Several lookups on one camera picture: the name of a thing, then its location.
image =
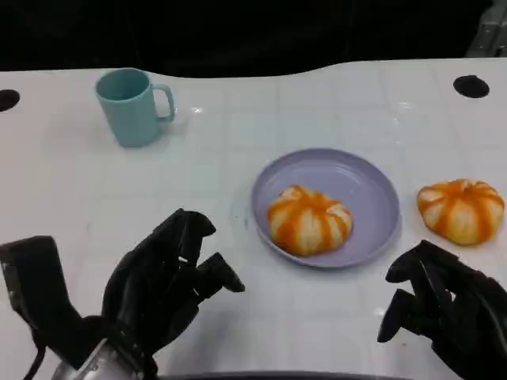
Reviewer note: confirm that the orange and white bread roll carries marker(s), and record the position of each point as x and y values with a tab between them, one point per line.
461	213
309	221

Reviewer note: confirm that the pale green mug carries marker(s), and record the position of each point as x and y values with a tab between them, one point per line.
128	115

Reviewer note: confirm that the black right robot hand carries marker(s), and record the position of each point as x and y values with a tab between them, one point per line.
455	301

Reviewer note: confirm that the grey metal frame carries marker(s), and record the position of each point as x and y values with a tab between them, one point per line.
489	27

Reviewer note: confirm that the lilac plate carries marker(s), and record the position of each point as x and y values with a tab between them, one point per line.
356	186

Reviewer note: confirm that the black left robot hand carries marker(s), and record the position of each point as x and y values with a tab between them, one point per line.
150	285

